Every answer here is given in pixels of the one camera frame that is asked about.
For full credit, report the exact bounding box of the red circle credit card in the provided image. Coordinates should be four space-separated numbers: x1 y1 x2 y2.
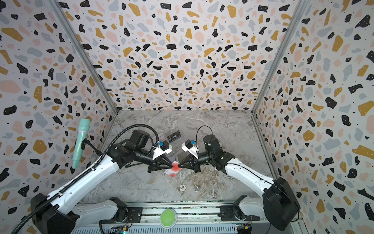
170 161 181 173

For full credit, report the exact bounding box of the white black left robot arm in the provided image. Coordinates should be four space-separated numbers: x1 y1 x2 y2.
12 130 172 234

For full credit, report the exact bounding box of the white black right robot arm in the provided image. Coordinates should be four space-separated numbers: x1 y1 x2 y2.
178 135 301 231

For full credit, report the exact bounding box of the clear acrylic card box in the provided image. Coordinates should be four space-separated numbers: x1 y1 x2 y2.
165 128 181 143

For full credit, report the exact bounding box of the green push button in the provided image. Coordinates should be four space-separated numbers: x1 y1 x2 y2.
160 209 177 229

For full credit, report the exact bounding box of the mint green microphone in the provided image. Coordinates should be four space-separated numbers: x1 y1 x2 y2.
72 119 91 169

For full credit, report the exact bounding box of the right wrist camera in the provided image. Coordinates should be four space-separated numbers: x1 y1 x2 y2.
182 139 199 159

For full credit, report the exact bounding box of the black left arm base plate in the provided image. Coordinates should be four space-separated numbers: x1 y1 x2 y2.
102 207 143 225

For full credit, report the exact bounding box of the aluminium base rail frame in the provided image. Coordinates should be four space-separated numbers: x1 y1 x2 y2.
72 201 308 234

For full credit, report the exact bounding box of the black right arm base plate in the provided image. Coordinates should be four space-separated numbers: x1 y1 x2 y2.
218 205 260 222

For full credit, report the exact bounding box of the aluminium left corner post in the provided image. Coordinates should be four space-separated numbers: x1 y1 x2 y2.
46 0 119 115

